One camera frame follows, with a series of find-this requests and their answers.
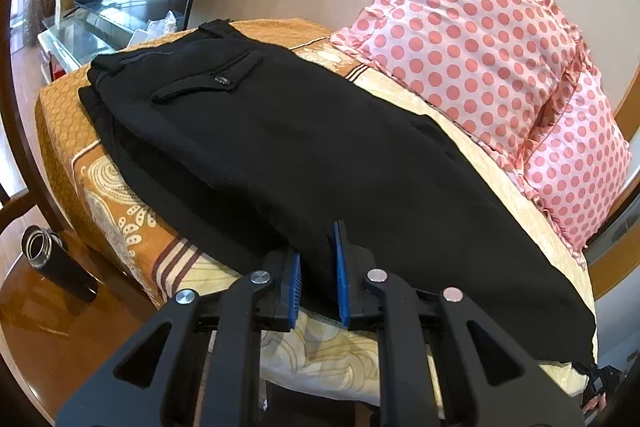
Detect black metal thermos bottle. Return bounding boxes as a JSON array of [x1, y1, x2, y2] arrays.
[[21, 225, 99, 303]]

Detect dark wooden side table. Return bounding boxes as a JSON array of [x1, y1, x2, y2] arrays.
[[1, 190, 155, 425]]

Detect pink polka dot pillow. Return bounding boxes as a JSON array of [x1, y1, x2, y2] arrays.
[[331, 0, 585, 169], [521, 66, 628, 253]]

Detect left pink polka dot pillow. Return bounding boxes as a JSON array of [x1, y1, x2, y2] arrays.
[[331, 0, 585, 169]]

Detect yellow orange patterned bedspread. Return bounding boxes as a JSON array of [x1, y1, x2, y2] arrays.
[[35, 18, 596, 404]]

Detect black pants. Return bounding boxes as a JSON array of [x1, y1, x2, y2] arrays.
[[78, 20, 596, 370]]

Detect glass tv stand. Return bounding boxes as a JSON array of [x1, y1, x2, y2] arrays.
[[37, 6, 182, 72]]

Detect right pink polka dot pillow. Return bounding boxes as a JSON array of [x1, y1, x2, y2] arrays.
[[521, 66, 628, 253]]

